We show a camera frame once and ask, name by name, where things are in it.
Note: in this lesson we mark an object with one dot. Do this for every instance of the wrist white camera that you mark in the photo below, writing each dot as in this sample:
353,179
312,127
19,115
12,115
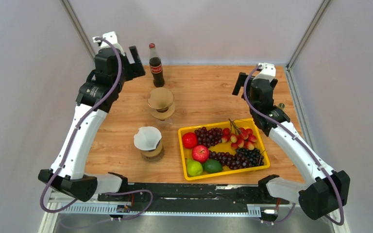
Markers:
267,71
112,38

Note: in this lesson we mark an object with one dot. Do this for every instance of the red apple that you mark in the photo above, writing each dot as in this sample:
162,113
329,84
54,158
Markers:
200,153

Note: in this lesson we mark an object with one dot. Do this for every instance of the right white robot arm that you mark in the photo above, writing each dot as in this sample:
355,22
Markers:
324,192

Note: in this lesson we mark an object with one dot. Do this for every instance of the small clear glass cup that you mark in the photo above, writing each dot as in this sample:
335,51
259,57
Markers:
164,124

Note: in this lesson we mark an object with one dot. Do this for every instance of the brown paper coffee filter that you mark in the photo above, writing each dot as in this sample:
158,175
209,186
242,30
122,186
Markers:
161,92

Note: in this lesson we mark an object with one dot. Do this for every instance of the green avocado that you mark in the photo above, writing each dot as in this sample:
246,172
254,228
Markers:
212,166

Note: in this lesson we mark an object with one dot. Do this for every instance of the red cherries bunch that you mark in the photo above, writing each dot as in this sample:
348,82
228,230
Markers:
239,134

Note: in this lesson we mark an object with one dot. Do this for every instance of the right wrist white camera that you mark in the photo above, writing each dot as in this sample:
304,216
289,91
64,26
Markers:
267,71

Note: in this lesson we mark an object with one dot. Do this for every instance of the red tomato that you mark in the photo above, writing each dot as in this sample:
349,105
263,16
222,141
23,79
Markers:
189,140

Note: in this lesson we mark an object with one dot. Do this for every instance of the white paper coffee filter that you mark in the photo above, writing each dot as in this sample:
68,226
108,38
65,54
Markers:
147,138

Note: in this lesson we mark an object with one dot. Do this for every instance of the lower dark grape bunch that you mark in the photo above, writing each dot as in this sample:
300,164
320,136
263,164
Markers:
241,159

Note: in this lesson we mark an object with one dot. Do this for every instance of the clear glass dripper cone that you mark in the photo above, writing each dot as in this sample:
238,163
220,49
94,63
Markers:
170,107

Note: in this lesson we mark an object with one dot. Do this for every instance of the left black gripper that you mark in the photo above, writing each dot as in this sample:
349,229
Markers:
135,70

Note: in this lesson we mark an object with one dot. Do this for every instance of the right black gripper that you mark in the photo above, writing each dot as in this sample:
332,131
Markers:
240,83

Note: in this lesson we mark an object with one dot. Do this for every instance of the cola glass bottle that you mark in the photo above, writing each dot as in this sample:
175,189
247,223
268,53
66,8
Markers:
156,67

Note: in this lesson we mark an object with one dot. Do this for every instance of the green lime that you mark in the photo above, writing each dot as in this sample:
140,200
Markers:
193,168

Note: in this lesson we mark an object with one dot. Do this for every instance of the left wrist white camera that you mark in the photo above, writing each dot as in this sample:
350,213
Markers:
112,38

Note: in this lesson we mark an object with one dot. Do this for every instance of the yellow plastic tray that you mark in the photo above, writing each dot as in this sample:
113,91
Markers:
186,153

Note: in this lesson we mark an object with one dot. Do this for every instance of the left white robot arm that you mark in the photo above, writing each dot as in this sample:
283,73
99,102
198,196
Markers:
94,101

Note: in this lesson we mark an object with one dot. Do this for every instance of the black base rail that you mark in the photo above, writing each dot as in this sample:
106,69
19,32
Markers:
193,197

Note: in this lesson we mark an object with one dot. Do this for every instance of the upper red grape bunch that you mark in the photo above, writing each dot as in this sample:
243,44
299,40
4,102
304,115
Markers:
209,137

